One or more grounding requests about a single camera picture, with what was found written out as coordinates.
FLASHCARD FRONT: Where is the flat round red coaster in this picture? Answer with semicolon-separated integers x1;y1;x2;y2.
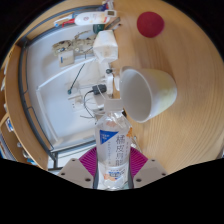
136;11;165;39

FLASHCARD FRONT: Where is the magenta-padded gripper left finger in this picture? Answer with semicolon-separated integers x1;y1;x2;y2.
57;147;100;190

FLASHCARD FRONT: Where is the wooden tree-man figurine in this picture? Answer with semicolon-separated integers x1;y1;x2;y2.
52;34;96;56

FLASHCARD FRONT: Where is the clear plastic water bottle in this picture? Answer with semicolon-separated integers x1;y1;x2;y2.
94;98;134;191

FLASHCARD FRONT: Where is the white desk lamp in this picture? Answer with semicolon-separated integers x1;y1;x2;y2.
34;61;116;143

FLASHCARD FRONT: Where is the grey metal desk frame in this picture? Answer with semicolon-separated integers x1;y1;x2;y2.
16;4;101;171

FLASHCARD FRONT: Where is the white red-pump lotion bottle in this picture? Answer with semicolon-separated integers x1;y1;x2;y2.
73;9;118;27

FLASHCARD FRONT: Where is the white paper bag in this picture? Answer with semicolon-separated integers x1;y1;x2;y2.
92;29;119;63

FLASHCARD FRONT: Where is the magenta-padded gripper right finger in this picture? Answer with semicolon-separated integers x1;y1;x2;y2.
127;147;168;190

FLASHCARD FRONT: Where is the black charger block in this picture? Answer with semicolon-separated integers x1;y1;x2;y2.
91;84;108;95

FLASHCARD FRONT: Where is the cream ceramic mug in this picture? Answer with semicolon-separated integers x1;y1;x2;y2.
119;66;178;124

